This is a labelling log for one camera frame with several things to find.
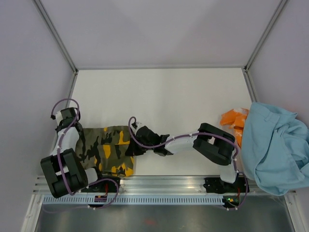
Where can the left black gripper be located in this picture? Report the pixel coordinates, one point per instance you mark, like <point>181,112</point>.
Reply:
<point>61,124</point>

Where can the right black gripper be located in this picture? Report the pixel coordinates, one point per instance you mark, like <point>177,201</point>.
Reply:
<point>133,149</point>

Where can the camouflage trousers yellow green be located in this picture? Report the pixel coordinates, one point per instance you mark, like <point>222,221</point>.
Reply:
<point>107,149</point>

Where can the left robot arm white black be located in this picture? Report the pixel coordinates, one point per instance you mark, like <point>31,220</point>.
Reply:
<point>63,169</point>

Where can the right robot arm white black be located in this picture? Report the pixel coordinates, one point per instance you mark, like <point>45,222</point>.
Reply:
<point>211,142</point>

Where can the orange garment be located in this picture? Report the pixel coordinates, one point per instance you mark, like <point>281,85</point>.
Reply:
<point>235,120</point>

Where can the light blue garment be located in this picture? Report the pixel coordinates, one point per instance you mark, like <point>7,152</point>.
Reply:
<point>275,149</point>

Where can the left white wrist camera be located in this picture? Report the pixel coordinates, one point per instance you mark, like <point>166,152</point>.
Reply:
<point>58,117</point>

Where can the aluminium mounting rail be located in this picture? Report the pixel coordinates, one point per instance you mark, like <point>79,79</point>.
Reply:
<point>156,185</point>

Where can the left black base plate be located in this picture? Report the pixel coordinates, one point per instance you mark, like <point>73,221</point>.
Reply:
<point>102,187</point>

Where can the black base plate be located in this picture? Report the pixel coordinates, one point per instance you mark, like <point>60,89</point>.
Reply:
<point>102,187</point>
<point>216,185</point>

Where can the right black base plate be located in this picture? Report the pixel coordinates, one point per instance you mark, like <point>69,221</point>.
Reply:
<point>216,185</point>

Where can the white slotted cable duct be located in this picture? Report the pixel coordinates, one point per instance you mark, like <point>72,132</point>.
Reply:
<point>137,199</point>

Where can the left aluminium frame post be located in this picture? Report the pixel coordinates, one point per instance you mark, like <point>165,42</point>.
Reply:
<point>51,27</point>

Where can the aluminium frame post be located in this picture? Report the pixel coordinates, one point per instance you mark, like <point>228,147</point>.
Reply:
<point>270,25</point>
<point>51,27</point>

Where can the right aluminium frame post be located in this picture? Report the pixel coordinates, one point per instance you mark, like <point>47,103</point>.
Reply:
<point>270,25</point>

